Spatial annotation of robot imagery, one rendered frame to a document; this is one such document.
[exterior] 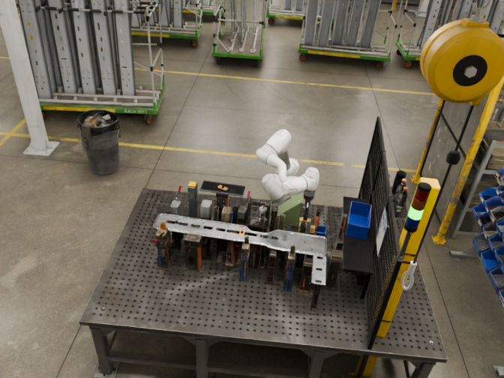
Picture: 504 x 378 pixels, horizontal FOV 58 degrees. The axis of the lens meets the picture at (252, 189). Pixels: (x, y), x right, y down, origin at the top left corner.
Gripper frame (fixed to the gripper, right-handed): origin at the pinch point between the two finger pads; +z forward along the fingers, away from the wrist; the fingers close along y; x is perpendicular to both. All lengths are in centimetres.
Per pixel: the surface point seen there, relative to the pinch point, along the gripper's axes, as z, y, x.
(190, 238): 23, 19, -83
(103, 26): -7, -355, -314
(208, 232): 26, 6, -73
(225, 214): 20, -12, -63
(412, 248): -29, 53, 64
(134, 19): 78, -679, -403
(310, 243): 26.5, 0.2, 6.6
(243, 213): 19, -16, -49
